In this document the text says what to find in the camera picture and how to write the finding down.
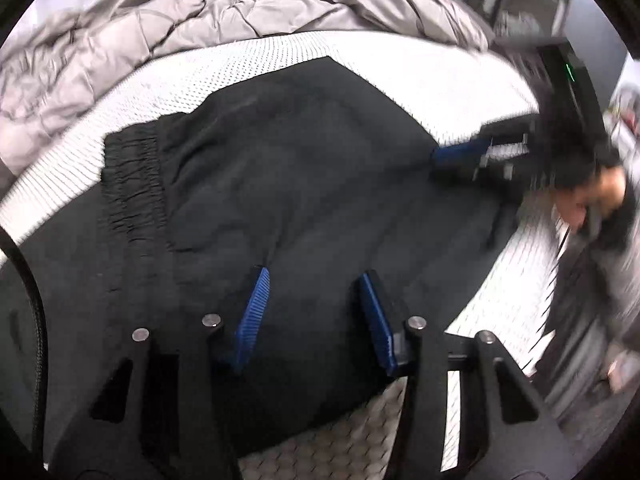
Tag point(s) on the white textured mattress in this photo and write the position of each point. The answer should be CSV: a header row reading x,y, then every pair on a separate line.
x,y
250,60

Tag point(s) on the grey quilted comforter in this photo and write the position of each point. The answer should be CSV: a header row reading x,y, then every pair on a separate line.
x,y
150,25

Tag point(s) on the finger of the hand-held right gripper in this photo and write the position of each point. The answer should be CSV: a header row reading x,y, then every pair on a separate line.
x,y
475,174
462,151

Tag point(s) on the person's right hand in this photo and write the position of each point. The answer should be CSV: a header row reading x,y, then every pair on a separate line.
x,y
602,197

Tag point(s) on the person's grey clothing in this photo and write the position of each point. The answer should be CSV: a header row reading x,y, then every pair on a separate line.
x,y
580,320

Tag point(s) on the person's right forearm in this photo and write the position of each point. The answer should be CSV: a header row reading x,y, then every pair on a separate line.
x,y
625,250

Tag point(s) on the black pants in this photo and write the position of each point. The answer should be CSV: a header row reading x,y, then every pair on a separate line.
x,y
300,160

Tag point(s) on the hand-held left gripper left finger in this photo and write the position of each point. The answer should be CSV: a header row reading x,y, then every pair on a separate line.
x,y
252,320

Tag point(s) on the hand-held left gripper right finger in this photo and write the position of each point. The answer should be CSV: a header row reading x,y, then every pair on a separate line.
x,y
376,312

